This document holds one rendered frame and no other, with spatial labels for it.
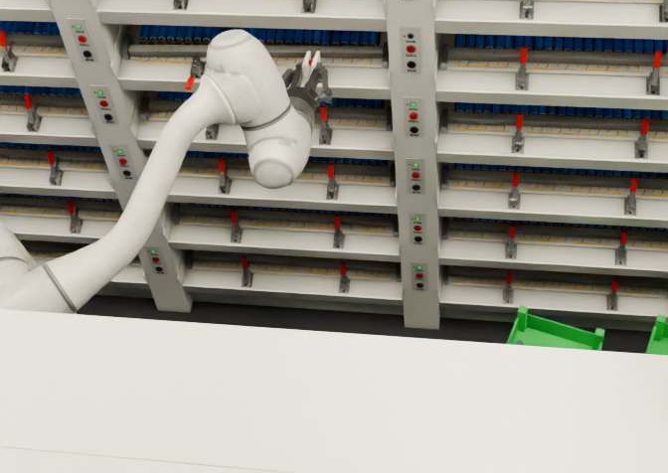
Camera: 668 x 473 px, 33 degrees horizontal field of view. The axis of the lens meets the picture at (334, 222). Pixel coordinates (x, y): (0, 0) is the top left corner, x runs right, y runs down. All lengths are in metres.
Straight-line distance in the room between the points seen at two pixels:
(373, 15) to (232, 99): 0.44
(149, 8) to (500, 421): 1.59
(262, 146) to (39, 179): 1.03
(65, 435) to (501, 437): 0.37
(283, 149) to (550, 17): 0.61
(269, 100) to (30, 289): 0.52
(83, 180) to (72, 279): 0.92
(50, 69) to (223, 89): 0.73
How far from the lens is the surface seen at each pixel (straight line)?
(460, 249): 2.83
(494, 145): 2.54
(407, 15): 2.26
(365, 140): 2.56
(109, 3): 2.42
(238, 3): 2.34
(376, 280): 3.01
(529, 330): 2.70
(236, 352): 1.01
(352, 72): 2.43
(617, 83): 2.41
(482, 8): 2.28
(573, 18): 2.27
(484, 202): 2.68
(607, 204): 2.69
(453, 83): 2.40
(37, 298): 1.97
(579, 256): 2.84
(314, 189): 2.72
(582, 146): 2.55
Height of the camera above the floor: 2.56
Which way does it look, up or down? 50 degrees down
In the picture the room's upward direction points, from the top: 7 degrees counter-clockwise
